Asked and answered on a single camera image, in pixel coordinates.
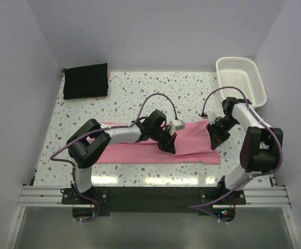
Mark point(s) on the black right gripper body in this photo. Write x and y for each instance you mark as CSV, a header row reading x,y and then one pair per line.
x,y
220,128

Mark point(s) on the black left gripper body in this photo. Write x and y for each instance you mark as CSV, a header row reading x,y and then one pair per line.
x,y
163,137

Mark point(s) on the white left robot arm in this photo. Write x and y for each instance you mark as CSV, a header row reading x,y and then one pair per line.
x,y
89,142

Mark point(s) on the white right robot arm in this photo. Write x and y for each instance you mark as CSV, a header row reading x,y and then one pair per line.
x,y
261,151

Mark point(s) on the white plastic basket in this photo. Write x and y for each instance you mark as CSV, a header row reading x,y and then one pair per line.
x,y
243,74

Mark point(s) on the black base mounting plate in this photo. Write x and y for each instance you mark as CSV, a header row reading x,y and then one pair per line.
x,y
103,201

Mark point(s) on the folded black t shirt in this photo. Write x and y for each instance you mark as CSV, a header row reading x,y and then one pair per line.
x,y
76,80

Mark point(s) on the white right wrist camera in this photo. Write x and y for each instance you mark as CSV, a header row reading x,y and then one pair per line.
x,y
210,116

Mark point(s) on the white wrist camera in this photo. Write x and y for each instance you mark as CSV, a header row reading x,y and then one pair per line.
x,y
210,116
176,125

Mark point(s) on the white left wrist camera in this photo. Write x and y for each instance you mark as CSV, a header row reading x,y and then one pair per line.
x,y
176,125

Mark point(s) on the aluminium frame rail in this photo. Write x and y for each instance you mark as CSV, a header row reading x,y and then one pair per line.
x,y
262,193

